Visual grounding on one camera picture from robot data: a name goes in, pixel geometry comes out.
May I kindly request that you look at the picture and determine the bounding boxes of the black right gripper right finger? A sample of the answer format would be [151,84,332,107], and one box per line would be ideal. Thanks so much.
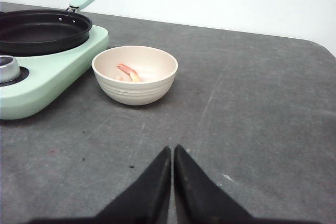
[174,145,256,223]

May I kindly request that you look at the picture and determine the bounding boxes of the mint green breakfast maker base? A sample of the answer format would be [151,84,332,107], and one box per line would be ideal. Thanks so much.
[1,25,109,120]

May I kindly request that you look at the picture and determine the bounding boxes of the silver right control knob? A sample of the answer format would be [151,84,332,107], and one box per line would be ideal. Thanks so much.
[1,56,20,83]

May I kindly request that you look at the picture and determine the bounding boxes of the pink cooked shrimp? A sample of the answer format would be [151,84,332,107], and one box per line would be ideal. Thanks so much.
[117,63,141,82]

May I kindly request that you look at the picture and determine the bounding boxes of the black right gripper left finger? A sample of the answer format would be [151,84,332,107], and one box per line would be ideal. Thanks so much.
[97,146,171,223]

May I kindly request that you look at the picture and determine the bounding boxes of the black round frying pan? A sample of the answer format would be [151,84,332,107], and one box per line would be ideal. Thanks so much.
[1,0,95,57]

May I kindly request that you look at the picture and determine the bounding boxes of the beige ribbed bowl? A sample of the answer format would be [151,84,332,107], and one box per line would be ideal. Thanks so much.
[91,46,179,105]

